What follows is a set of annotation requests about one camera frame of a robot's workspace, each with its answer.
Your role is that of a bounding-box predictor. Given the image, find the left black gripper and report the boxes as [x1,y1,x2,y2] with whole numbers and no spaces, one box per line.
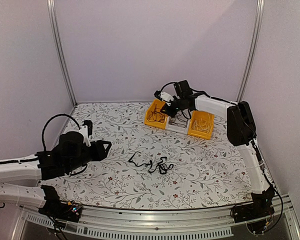
[66,140,112,173]

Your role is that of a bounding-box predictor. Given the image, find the white cable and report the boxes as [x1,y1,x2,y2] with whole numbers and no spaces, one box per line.
[191,114,211,135]
[192,112,213,135]

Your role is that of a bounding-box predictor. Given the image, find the black cables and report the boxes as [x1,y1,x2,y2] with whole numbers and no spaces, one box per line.
[128,151,176,175]

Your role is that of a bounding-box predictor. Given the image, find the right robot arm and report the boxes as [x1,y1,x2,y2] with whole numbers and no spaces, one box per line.
[154,80,275,220]

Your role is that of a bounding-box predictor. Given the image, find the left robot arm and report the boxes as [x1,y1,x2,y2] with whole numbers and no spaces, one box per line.
[0,131,112,217]

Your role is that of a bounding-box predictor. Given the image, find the large yellow plastic bin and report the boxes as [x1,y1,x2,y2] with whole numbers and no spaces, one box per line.
[144,98,168,129]

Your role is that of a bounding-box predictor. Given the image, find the white translucent plastic bin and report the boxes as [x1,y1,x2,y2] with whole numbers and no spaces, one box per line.
[165,110,192,135]

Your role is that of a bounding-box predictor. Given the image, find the small yellow plastic bin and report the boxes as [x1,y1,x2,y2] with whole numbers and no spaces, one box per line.
[188,110,215,140]

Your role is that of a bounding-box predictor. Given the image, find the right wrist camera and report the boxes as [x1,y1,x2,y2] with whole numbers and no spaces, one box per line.
[154,90,175,106]

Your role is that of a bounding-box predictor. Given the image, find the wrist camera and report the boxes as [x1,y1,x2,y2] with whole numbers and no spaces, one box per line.
[80,120,93,147]
[154,90,175,106]

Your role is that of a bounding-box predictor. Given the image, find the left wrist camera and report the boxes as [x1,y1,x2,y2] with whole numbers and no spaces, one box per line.
[80,120,93,147]

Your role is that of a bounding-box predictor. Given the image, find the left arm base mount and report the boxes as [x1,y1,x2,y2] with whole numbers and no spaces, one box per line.
[38,185,82,223]

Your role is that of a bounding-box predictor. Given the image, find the front aluminium rail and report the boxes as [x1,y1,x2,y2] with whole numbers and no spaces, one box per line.
[12,194,300,240]

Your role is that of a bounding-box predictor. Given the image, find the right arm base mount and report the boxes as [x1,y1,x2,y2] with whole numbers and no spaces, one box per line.
[230,187,275,235]

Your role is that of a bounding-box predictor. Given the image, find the right aluminium frame post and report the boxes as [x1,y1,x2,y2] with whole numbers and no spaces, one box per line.
[236,0,265,102]

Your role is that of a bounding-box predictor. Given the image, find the aluminium frame post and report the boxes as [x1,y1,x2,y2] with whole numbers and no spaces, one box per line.
[236,0,265,102]
[46,0,78,107]

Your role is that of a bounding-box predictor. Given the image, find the left aluminium frame post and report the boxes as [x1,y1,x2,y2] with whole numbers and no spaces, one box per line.
[46,0,78,107]

